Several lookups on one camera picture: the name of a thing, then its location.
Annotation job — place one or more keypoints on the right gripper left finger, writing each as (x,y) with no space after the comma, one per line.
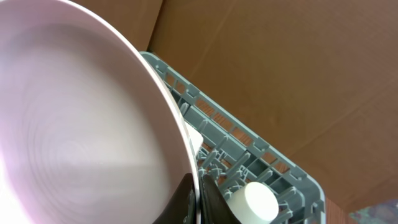
(181,208)

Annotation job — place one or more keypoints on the white cup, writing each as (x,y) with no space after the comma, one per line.
(254,203)

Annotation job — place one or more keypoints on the pink plate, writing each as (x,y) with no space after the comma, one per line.
(89,131)

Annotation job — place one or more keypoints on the grey dishwasher rack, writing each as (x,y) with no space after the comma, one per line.
(234,155)

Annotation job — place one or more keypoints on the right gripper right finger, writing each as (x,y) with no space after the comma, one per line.
(213,206)

